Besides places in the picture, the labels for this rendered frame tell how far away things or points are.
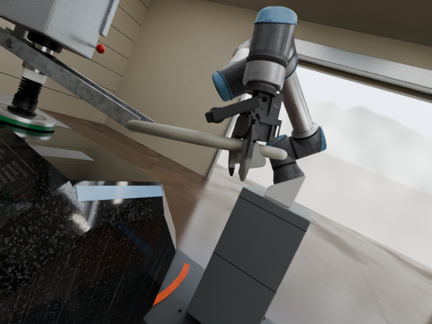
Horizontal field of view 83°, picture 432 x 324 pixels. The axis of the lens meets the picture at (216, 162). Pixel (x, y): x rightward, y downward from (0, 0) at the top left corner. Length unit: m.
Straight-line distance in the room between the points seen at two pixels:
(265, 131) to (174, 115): 5.96
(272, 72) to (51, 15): 0.69
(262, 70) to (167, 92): 6.27
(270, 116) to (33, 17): 0.76
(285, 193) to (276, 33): 1.02
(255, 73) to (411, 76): 5.06
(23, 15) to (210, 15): 6.22
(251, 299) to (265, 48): 1.29
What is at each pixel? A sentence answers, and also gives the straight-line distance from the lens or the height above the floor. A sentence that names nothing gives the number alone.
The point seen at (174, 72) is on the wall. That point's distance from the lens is 6.85.
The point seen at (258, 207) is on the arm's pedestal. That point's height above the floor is 0.78.
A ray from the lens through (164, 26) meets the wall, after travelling 7.62.
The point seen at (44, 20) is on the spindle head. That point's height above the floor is 1.17.
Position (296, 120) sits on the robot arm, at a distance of 1.40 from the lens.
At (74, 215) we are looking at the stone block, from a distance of 0.66.
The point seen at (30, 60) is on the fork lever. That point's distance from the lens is 1.04.
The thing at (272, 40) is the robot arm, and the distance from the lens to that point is 0.57.
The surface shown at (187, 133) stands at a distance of 0.54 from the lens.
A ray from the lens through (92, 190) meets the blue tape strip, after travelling 0.69.
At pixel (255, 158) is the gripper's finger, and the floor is 1.05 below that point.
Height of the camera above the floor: 1.06
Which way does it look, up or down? 6 degrees down
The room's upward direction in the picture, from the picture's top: 24 degrees clockwise
